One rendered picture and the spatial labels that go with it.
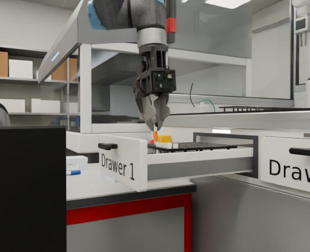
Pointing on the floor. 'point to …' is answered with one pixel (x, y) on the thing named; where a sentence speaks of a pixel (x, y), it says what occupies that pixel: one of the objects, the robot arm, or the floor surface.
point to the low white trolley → (127, 215)
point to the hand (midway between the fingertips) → (153, 126)
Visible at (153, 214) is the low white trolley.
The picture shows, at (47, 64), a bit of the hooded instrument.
